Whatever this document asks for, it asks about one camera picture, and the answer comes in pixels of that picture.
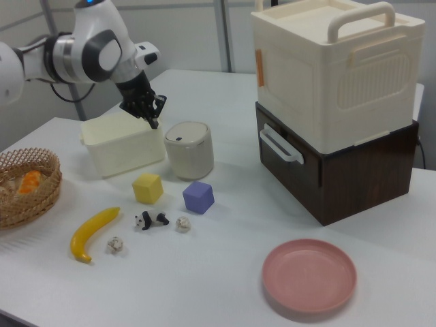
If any yellow foam cube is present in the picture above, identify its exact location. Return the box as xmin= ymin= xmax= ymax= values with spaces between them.
xmin=131 ymin=172 xmax=164 ymax=204

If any round wicker basket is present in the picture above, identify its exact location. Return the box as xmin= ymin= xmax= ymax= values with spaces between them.
xmin=0 ymin=147 xmax=63 ymax=231

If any beige lidded trash can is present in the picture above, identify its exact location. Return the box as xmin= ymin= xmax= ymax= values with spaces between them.
xmin=163 ymin=121 xmax=215 ymax=181

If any cream plastic storage cabinet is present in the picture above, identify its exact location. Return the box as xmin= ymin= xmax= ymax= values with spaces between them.
xmin=250 ymin=0 xmax=426 ymax=153

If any white open plastic bin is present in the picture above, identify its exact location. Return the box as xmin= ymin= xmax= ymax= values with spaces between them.
xmin=80 ymin=112 xmax=167 ymax=178

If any grey metal partition post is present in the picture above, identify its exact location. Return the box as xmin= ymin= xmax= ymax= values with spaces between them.
xmin=214 ymin=0 xmax=236 ymax=73

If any panda toy figurine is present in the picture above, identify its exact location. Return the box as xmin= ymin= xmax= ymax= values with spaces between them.
xmin=134 ymin=211 xmax=170 ymax=232

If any pink plastic plate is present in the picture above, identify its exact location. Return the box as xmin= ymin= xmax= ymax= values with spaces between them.
xmin=262 ymin=238 xmax=358 ymax=314

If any purple foam cube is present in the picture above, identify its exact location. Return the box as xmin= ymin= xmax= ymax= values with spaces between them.
xmin=182 ymin=181 xmax=215 ymax=216

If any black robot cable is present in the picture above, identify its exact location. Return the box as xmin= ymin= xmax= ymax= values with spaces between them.
xmin=50 ymin=80 xmax=97 ymax=103

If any dark brown drawer box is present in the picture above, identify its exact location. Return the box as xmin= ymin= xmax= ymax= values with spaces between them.
xmin=255 ymin=101 xmax=420 ymax=226

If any yellow toy banana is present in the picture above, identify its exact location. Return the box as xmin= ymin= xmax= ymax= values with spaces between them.
xmin=69 ymin=206 xmax=121 ymax=263

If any black power cable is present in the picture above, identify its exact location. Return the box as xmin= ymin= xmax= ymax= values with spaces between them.
xmin=416 ymin=135 xmax=427 ymax=170

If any orange-topped toy bread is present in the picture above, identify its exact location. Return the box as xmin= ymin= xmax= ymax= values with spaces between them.
xmin=17 ymin=170 xmax=42 ymax=195

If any crumpled paper ball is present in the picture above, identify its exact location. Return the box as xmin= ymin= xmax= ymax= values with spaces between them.
xmin=175 ymin=215 xmax=191 ymax=234
xmin=106 ymin=236 xmax=125 ymax=255

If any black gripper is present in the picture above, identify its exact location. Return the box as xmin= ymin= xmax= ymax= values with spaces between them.
xmin=114 ymin=73 xmax=168 ymax=130

